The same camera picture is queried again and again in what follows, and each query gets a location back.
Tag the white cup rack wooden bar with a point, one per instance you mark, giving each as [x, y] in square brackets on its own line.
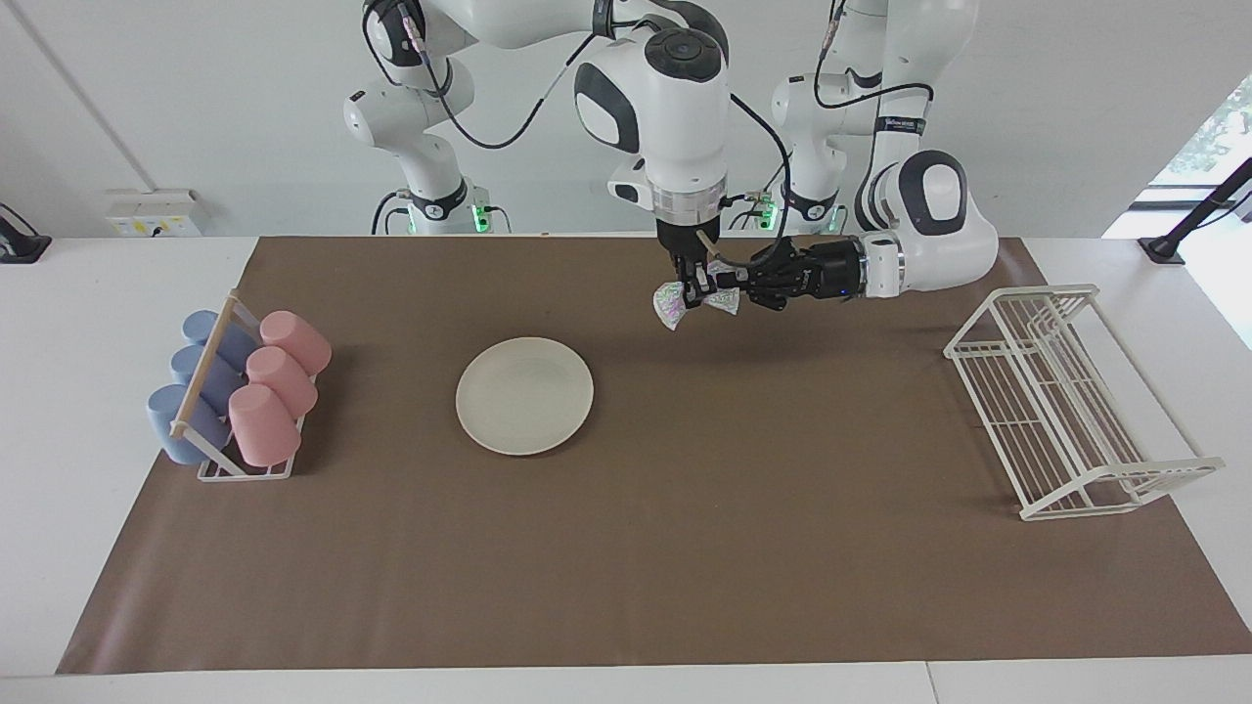
[210, 357]

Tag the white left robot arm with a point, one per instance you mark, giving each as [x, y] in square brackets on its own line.
[939, 244]

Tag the pink plastic cup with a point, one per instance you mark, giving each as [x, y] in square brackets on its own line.
[282, 381]
[262, 428]
[296, 340]

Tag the white wall socket box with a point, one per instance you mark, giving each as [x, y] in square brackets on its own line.
[152, 213]

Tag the brown table mat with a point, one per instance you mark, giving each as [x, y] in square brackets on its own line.
[685, 548]

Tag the clear bubble wrap piece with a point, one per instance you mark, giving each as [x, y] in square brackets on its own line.
[670, 301]

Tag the bright window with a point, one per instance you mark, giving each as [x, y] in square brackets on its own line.
[1228, 127]

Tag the cream round plate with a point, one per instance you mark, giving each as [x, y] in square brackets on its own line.
[524, 396]

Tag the blue plastic cup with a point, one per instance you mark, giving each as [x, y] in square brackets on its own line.
[201, 325]
[171, 430]
[191, 367]

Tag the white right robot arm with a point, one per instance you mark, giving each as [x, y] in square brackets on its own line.
[675, 127]

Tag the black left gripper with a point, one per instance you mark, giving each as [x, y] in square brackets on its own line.
[831, 269]

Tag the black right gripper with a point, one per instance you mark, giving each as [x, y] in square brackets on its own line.
[688, 240]

